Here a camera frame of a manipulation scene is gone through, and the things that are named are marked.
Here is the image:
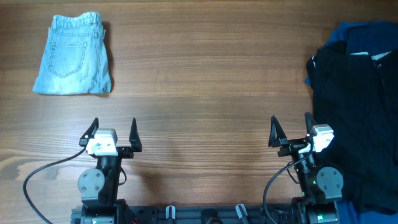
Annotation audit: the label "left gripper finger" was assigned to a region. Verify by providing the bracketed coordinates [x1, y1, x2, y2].
[79, 118, 99, 146]
[129, 118, 142, 152]

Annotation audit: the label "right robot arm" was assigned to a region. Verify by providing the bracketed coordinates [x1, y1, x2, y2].
[262, 112, 344, 224]

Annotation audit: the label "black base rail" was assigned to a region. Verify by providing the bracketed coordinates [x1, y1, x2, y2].
[70, 203, 299, 224]

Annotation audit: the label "dark blue garment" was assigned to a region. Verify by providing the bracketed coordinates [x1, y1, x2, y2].
[304, 20, 398, 224]

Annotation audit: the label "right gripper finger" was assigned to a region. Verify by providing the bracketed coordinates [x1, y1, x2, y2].
[268, 116, 288, 147]
[304, 111, 317, 134]

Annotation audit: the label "folded light blue jeans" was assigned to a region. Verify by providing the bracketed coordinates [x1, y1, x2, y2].
[32, 12, 112, 95]

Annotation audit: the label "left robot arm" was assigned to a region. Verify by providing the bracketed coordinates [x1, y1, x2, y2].
[70, 118, 142, 224]

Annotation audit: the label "black shorts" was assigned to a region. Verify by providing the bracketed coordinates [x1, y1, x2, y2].
[306, 40, 398, 215]

